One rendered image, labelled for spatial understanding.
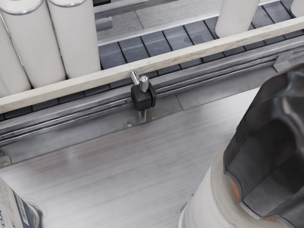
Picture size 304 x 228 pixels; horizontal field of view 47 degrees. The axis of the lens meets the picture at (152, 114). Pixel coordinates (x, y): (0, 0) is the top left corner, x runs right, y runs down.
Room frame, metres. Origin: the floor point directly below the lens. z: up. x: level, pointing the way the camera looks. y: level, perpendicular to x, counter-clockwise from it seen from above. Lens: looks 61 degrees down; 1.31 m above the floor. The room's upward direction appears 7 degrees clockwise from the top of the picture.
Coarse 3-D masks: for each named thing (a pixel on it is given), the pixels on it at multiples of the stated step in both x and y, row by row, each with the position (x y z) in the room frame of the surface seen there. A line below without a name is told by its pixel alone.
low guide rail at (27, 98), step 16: (256, 32) 0.39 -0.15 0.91; (272, 32) 0.40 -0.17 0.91; (288, 32) 0.42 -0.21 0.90; (192, 48) 0.34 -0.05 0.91; (208, 48) 0.35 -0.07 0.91; (224, 48) 0.36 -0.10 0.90; (128, 64) 0.30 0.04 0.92; (144, 64) 0.30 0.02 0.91; (160, 64) 0.31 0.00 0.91; (80, 80) 0.27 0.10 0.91; (96, 80) 0.27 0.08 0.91; (112, 80) 0.28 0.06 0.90; (16, 96) 0.23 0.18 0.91; (32, 96) 0.23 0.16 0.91; (48, 96) 0.24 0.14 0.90; (0, 112) 0.21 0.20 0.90
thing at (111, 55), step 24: (288, 0) 0.51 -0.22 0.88; (192, 24) 0.43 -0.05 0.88; (264, 24) 0.45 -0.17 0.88; (120, 48) 0.36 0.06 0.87; (144, 48) 0.36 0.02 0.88; (168, 48) 0.37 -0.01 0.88; (240, 48) 0.39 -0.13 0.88; (168, 72) 0.32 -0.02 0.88; (72, 96) 0.26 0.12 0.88; (0, 120) 0.21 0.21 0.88
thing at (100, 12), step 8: (128, 0) 0.38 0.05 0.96; (136, 0) 0.38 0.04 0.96; (144, 0) 0.38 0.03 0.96; (152, 0) 0.39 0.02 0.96; (160, 0) 0.39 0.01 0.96; (168, 0) 0.40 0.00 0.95; (176, 0) 0.40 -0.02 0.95; (96, 8) 0.36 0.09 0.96; (104, 8) 0.36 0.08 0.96; (112, 8) 0.36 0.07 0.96; (120, 8) 0.36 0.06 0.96; (128, 8) 0.37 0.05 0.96; (136, 8) 0.37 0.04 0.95; (144, 8) 0.38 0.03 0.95; (96, 16) 0.35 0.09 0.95; (104, 16) 0.35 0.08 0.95; (8, 32) 0.30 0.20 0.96
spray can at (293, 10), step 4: (296, 0) 0.48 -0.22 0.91; (300, 0) 0.47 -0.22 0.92; (292, 4) 0.49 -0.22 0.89; (296, 4) 0.48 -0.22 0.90; (300, 4) 0.47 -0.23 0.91; (292, 8) 0.48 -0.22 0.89; (296, 8) 0.47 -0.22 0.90; (300, 8) 0.47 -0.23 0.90; (292, 12) 0.48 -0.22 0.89; (296, 12) 0.47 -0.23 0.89; (300, 12) 0.47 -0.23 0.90; (292, 16) 0.47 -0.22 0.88; (296, 16) 0.47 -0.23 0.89; (300, 16) 0.46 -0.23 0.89
